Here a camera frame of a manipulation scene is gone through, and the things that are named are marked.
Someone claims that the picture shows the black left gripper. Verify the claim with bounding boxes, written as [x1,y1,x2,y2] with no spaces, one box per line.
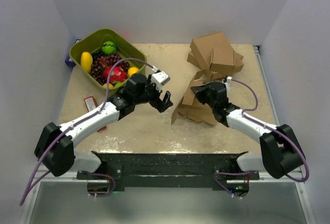
[134,75,173,113]

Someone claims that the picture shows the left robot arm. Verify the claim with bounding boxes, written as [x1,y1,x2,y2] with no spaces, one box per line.
[35,71,173,179]

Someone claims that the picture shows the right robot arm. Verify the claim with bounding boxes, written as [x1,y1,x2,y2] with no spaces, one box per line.
[191,77,310,182]

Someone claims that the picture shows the blue box behind basket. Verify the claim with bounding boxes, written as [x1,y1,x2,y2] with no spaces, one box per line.
[65,54,76,67]

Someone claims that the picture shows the orange fruit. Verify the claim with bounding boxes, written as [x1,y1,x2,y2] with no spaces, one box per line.
[127,67,139,77]

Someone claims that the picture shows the red dragon fruit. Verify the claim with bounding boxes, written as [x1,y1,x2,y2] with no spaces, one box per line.
[103,66,127,84]

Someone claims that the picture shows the small yellow fruit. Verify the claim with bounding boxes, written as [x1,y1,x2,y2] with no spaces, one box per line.
[103,83,113,89]

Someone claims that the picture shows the red snack packet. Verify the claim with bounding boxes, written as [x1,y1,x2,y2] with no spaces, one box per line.
[84,96,107,132]

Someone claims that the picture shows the dark purple grape bunch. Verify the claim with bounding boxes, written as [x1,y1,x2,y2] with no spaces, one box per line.
[90,50,130,85]

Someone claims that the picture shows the green apple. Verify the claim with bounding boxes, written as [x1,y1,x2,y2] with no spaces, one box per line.
[101,41,117,55]

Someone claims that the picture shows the yellow mango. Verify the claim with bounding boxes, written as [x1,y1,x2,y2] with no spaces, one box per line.
[80,51,93,74]

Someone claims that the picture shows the green plastic basket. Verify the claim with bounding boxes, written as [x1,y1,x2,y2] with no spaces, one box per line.
[70,29,147,90]

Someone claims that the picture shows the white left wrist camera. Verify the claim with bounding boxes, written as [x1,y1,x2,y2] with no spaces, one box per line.
[151,71,171,92]

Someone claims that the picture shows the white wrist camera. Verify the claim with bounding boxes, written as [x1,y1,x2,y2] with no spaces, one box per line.
[222,80,232,93]
[151,71,171,92]

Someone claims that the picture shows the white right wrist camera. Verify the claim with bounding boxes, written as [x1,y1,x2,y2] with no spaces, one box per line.
[222,80,232,93]

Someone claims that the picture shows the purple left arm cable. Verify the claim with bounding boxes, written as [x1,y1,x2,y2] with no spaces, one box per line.
[19,58,160,206]

